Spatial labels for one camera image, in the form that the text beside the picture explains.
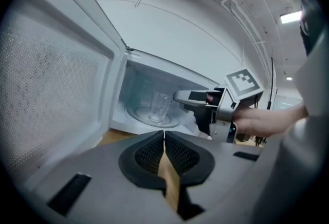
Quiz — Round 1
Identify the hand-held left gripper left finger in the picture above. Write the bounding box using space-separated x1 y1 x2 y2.
25 130 180 224

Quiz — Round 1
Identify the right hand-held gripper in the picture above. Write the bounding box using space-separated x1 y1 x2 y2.
173 68 265 143

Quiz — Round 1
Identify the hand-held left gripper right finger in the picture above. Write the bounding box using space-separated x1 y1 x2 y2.
164 130 263 224

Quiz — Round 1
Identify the clear glass mug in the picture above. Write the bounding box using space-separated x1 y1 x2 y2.
148 91 172 123

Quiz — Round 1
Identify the white microwave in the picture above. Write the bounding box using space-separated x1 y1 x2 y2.
0 0 226 193

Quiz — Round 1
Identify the person's right forearm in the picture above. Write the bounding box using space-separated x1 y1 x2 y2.
269 102 309 138

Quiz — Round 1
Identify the person's right hand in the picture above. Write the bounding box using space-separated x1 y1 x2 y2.
235 109 273 138

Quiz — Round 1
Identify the glass turntable plate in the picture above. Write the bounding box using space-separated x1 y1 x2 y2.
125 106 182 128

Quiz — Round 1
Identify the person's black clothing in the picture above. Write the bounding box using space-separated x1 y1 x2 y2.
299 0 324 57

